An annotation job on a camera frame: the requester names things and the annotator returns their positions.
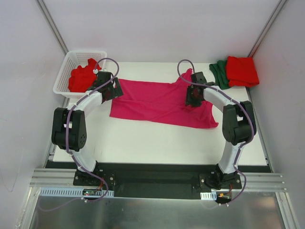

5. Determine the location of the pink t shirt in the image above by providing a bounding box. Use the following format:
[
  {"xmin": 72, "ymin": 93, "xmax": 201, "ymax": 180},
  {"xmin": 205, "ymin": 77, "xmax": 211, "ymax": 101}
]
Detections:
[{"xmin": 110, "ymin": 69, "xmax": 218, "ymax": 129}]

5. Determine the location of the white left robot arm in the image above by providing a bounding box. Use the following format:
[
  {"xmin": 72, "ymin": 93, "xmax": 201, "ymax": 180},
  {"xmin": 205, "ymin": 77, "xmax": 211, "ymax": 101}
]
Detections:
[{"xmin": 51, "ymin": 70, "xmax": 123, "ymax": 186}]

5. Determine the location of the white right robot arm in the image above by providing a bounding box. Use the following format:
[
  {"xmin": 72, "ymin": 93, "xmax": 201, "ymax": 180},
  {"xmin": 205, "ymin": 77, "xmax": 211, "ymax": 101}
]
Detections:
[{"xmin": 186, "ymin": 72, "xmax": 256, "ymax": 190}]

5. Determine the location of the red t shirt in basket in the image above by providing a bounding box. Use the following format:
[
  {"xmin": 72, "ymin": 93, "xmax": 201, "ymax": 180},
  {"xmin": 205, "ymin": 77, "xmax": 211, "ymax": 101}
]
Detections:
[{"xmin": 68, "ymin": 58, "xmax": 97, "ymax": 93}]

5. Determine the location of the folded green t shirt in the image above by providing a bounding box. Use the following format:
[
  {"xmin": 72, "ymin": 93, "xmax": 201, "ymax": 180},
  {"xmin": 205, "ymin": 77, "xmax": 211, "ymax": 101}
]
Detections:
[{"xmin": 209, "ymin": 60, "xmax": 230, "ymax": 90}]

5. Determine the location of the white perforated plastic basket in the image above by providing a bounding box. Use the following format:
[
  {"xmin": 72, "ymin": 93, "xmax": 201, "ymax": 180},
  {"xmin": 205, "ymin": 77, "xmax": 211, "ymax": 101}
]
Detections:
[{"xmin": 53, "ymin": 50, "xmax": 107, "ymax": 99}]

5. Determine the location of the folded red t shirt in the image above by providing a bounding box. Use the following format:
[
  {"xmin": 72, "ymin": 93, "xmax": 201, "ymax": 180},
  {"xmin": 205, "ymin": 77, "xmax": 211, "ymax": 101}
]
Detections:
[{"xmin": 226, "ymin": 56, "xmax": 259, "ymax": 87}]

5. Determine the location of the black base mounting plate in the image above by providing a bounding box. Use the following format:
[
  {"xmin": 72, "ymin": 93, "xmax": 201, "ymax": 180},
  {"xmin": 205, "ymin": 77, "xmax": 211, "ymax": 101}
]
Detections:
[{"xmin": 45, "ymin": 162, "xmax": 243, "ymax": 200}]

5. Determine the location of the right white cable duct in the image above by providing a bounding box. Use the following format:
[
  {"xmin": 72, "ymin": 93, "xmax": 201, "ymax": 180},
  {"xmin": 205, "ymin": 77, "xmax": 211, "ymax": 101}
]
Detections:
[{"xmin": 200, "ymin": 191, "xmax": 217, "ymax": 201}]

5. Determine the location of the white cable duct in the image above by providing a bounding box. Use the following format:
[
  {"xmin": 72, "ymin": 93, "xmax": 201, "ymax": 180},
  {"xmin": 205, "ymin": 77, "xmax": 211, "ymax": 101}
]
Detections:
[
  {"xmin": 200, "ymin": 191, "xmax": 217, "ymax": 201},
  {"xmin": 40, "ymin": 187, "xmax": 114, "ymax": 198}
]

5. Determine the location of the right aluminium rail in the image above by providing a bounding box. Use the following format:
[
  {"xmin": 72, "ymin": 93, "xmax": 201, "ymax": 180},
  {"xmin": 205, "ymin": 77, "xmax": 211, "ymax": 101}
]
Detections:
[{"xmin": 244, "ymin": 173, "xmax": 288, "ymax": 192}]

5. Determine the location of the aluminium rail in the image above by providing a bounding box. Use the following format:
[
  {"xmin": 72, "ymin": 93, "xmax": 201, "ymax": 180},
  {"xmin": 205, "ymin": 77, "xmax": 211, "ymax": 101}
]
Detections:
[
  {"xmin": 30, "ymin": 168, "xmax": 76, "ymax": 187},
  {"xmin": 244, "ymin": 173, "xmax": 288, "ymax": 192}
]

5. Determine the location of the left aluminium frame post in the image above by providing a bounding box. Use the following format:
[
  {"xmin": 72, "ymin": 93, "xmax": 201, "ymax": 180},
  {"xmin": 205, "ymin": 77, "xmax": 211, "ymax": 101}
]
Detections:
[{"xmin": 35, "ymin": 0, "xmax": 69, "ymax": 55}]

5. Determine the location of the left aluminium rail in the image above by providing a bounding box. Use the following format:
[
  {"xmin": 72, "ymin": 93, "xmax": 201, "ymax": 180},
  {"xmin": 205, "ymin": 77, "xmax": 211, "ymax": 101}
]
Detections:
[{"xmin": 30, "ymin": 168, "xmax": 76, "ymax": 187}]

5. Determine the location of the left white cable duct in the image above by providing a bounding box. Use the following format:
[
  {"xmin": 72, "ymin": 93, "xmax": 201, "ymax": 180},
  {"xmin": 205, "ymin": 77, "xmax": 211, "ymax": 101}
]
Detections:
[{"xmin": 40, "ymin": 187, "xmax": 114, "ymax": 198}]

